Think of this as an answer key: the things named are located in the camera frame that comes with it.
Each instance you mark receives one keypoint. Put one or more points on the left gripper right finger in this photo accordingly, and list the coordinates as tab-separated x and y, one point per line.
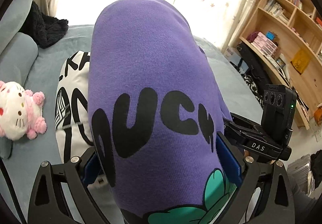
231	159

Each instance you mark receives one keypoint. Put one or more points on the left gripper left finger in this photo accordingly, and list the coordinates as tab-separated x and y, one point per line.
90	166

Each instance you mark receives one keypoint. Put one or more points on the purple hoodie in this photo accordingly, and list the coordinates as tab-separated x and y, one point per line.
155	109

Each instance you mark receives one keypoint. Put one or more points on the black white clothes pile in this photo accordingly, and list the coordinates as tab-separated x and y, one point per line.
253	87

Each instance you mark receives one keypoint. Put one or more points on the black white patterned folded garment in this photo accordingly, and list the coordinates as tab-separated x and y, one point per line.
72	129

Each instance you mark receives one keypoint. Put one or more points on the light blue bed blanket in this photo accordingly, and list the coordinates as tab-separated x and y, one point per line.
23	157

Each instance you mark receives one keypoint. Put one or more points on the white box by shelf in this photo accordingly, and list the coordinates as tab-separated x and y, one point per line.
236	60

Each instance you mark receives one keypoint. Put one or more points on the yellow book on shelf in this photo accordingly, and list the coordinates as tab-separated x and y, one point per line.
301	61

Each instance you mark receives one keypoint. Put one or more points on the white pink plush cat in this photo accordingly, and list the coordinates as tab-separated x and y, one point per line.
21	112

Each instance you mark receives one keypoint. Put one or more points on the pink storage boxes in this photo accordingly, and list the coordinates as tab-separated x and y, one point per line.
262	43

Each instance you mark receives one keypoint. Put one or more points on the wooden bookshelf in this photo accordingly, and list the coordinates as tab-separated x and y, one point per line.
292	25

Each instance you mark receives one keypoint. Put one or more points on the grey blue pillow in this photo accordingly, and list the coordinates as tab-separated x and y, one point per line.
18	50

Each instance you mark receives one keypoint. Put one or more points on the black knitted garment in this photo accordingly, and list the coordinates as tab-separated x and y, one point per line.
43	29

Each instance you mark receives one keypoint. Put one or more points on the black camera box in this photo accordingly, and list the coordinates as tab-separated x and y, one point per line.
279	110

